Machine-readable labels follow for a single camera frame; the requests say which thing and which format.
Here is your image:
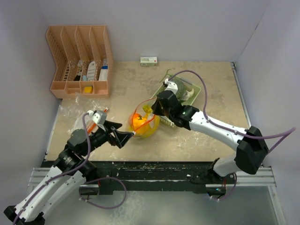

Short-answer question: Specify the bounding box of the pink desk file organizer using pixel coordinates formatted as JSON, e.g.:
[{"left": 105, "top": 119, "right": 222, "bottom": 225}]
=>
[{"left": 46, "top": 25, "right": 114, "bottom": 99}]

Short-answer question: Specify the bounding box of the yellow banana bunch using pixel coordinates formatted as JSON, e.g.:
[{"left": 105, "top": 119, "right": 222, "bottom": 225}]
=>
[{"left": 128, "top": 105, "right": 160, "bottom": 141}]

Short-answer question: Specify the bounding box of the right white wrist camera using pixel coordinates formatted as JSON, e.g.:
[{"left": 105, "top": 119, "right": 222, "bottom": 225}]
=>
[{"left": 163, "top": 78, "right": 178, "bottom": 94}]

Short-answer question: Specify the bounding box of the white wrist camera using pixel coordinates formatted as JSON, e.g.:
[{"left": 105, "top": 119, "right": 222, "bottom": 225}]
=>
[
  {"left": 87, "top": 110, "right": 107, "bottom": 130},
  {"left": 163, "top": 78, "right": 178, "bottom": 94}
]

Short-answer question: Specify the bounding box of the yellow small box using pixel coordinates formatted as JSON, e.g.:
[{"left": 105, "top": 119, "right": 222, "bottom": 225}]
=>
[{"left": 83, "top": 86, "right": 93, "bottom": 94}]

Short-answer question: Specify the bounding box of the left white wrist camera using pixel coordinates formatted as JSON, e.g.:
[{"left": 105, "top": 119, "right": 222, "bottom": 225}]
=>
[{"left": 87, "top": 110, "right": 107, "bottom": 130}]

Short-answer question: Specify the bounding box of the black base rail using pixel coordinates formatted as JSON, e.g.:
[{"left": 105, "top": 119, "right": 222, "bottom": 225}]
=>
[{"left": 77, "top": 160, "right": 235, "bottom": 195}]

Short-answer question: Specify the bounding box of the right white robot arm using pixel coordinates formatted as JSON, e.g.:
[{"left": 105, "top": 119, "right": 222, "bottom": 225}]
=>
[{"left": 151, "top": 90, "right": 269, "bottom": 183}]

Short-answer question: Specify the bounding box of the small green white box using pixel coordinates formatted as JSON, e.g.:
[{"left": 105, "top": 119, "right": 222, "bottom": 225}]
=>
[{"left": 140, "top": 56, "right": 158, "bottom": 67}]

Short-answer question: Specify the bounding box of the orange bell pepper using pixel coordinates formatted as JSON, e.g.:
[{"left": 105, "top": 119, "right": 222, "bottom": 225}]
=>
[{"left": 131, "top": 113, "right": 147, "bottom": 131}]

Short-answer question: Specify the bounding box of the white blue packet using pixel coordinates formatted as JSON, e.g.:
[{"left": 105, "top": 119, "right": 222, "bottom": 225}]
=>
[{"left": 98, "top": 59, "right": 108, "bottom": 81}]

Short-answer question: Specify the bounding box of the white garlic bulb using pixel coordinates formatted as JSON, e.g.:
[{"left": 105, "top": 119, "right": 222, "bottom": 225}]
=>
[{"left": 181, "top": 88, "right": 195, "bottom": 101}]

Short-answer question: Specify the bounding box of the green plastic basket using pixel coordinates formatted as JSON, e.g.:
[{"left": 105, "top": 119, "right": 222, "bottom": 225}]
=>
[{"left": 152, "top": 72, "right": 201, "bottom": 128}]

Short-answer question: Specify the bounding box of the black white item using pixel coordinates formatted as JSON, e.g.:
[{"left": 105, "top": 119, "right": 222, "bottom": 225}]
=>
[{"left": 73, "top": 60, "right": 83, "bottom": 81}]

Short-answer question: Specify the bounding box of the green netted melon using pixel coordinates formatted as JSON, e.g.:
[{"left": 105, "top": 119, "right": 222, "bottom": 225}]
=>
[{"left": 174, "top": 78, "right": 187, "bottom": 99}]

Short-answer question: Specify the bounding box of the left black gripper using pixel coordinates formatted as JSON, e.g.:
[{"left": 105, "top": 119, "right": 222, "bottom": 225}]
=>
[{"left": 81, "top": 119, "right": 133, "bottom": 156}]

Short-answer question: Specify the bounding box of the white patterned pouch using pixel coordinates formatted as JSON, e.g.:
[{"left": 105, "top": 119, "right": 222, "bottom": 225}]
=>
[{"left": 86, "top": 61, "right": 96, "bottom": 81}]

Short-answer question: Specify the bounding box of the clear orange-zip bag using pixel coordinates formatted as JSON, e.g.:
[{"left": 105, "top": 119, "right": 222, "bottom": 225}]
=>
[
  {"left": 58, "top": 93, "right": 111, "bottom": 135},
  {"left": 127, "top": 98, "right": 161, "bottom": 141}
]

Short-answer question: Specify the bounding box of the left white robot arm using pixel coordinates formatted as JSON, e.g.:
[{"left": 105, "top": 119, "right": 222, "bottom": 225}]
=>
[{"left": 4, "top": 121, "right": 135, "bottom": 225}]

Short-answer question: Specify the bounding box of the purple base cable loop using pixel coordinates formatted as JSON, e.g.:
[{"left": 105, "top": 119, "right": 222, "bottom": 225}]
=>
[{"left": 78, "top": 175, "right": 127, "bottom": 210}]

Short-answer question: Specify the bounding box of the aluminium frame rail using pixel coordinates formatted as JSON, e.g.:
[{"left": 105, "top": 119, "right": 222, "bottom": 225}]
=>
[{"left": 229, "top": 62, "right": 286, "bottom": 225}]

